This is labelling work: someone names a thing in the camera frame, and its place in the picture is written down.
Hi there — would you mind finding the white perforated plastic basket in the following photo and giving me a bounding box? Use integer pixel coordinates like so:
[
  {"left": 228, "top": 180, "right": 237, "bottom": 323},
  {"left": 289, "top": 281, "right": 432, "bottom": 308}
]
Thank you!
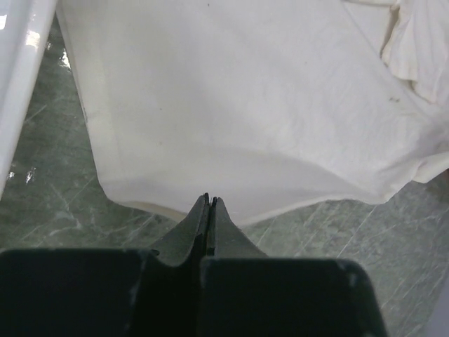
[{"left": 0, "top": 0, "right": 57, "bottom": 190}]

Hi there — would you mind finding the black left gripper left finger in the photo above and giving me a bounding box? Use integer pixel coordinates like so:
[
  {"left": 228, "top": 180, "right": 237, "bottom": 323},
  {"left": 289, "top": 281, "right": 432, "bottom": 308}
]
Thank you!
[{"left": 1, "top": 195, "right": 210, "bottom": 336}]

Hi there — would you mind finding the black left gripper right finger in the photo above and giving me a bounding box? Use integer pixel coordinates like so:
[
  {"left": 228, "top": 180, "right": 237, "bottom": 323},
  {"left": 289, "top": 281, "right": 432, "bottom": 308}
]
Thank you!
[{"left": 199, "top": 198, "right": 387, "bottom": 336}]

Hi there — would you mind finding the cream white t-shirt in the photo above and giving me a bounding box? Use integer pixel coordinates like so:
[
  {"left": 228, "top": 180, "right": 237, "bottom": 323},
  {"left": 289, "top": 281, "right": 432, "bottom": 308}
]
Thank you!
[{"left": 57, "top": 1, "right": 448, "bottom": 225}]

